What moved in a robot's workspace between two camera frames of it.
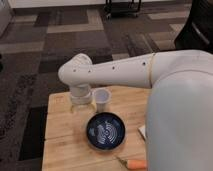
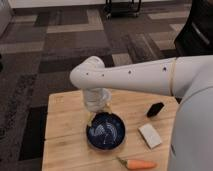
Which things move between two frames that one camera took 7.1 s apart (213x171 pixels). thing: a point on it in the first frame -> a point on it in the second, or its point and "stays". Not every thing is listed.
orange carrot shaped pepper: [134, 164] stays
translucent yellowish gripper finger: [92, 107] -> [107, 108]
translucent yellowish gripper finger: [74, 108] -> [90, 117]
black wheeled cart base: [122, 9] stays
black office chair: [197, 32] stays
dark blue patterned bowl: [105, 131] stays
